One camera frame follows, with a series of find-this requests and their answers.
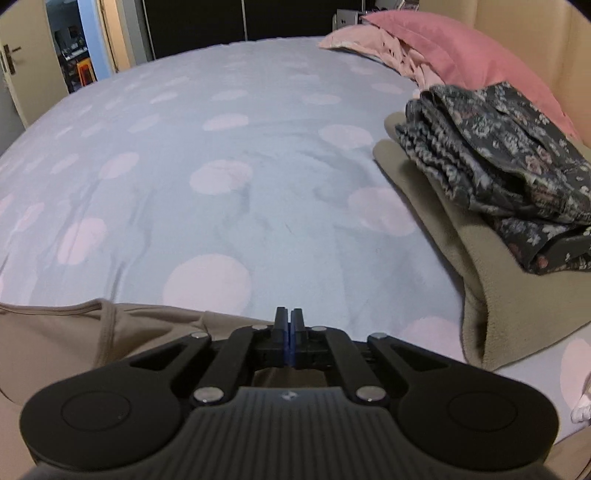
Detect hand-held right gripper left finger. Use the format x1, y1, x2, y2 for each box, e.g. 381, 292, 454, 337
108, 307, 291, 405

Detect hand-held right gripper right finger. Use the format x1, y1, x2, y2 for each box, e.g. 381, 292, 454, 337
291, 308, 469, 405

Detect taupe shirt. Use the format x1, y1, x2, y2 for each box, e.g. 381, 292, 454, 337
0, 298, 278, 480

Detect folded khaki garment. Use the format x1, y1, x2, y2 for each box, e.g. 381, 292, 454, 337
373, 111, 591, 373

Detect polka dot bedsheet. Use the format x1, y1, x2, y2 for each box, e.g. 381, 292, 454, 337
0, 34, 591, 446

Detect folded dark floral garment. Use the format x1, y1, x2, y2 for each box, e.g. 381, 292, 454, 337
394, 82, 591, 277

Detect crumpled white cloth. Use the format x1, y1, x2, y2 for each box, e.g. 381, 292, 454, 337
570, 369, 591, 426

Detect dark wardrobe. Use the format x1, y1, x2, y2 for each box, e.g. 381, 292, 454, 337
141, 0, 370, 59

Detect grey box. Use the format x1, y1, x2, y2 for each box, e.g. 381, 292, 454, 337
334, 8, 366, 29

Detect pink cloth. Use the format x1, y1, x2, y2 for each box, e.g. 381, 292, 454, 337
362, 9, 581, 139

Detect orange stool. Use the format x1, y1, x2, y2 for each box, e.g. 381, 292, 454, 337
76, 58, 99, 86

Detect cream door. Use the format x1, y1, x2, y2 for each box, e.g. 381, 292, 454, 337
0, 0, 71, 134

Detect cream padded headboard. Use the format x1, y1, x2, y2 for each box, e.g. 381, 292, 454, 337
462, 0, 591, 149

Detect metal door handle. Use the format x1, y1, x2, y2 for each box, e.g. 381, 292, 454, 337
1, 44, 22, 75

